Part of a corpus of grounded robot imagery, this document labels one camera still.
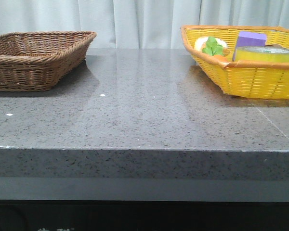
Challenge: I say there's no yellow tape roll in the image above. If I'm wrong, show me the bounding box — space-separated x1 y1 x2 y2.
234 46 289 63

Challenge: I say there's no white round toy bun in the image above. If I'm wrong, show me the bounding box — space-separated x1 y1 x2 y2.
194 37 228 51

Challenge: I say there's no white curtain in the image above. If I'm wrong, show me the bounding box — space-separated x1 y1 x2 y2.
0 0 289 49

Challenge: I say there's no orange toy carrot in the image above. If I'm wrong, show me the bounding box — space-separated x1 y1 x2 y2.
213 49 230 63

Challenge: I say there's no green toy leaf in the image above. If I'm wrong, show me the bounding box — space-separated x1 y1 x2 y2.
201 37 226 56

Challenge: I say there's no yellow woven basket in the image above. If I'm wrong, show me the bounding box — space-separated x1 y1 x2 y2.
181 25 289 99

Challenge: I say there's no brown wicker basket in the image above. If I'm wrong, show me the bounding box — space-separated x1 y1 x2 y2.
0 31 97 92

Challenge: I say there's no purple foam block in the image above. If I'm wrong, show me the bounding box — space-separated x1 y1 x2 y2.
235 31 267 51

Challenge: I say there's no brown toy animal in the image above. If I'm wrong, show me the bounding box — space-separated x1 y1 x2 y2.
266 44 283 48

